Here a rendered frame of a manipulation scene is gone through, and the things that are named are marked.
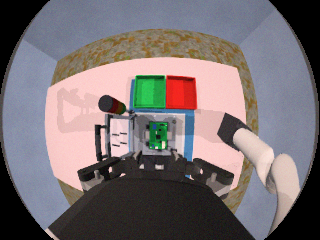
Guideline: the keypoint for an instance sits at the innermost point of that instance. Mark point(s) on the green circuit board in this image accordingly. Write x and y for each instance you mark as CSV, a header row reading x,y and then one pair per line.
x,y
158,135

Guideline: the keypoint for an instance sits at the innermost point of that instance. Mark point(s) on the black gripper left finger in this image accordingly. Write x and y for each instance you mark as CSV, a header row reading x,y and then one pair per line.
x,y
99,172

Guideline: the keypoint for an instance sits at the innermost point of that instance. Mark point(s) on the green box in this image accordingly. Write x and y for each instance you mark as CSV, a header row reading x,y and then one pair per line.
x,y
149,92

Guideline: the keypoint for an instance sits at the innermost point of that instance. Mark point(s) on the red open tray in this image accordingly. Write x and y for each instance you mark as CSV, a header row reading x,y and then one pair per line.
x,y
181,92

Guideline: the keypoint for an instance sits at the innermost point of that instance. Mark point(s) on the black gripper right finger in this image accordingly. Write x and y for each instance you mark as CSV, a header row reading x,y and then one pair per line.
x,y
218,179

